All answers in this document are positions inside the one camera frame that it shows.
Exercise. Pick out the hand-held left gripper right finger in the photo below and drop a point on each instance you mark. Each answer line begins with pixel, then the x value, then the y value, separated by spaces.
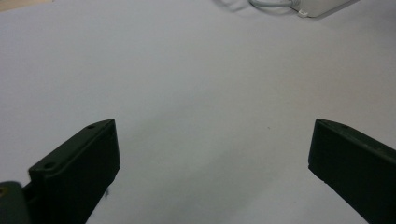
pixel 358 168

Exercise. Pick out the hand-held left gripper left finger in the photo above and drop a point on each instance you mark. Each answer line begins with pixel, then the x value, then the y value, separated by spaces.
pixel 74 174

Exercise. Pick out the white power adapter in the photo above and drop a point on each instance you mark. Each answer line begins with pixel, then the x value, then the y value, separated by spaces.
pixel 323 7

